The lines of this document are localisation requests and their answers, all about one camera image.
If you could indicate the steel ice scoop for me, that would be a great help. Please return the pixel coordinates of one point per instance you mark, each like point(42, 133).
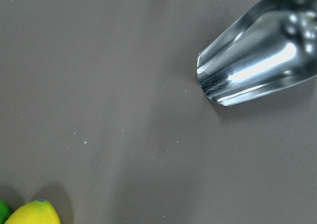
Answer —
point(271, 47)

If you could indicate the yellow lemon lower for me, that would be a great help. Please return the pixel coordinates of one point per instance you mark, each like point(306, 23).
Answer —
point(39, 211)

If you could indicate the green lime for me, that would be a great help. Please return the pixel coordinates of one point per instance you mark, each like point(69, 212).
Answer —
point(5, 212)

